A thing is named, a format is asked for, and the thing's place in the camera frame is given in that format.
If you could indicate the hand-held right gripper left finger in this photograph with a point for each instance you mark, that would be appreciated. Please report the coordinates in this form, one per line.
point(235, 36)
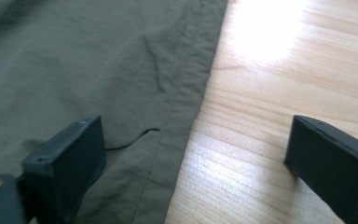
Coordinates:
point(65, 161)

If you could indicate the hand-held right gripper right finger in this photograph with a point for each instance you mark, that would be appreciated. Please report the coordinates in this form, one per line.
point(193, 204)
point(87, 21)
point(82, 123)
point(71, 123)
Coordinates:
point(335, 161)

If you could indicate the olive green pants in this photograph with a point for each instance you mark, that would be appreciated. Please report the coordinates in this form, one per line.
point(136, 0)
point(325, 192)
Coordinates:
point(74, 62)

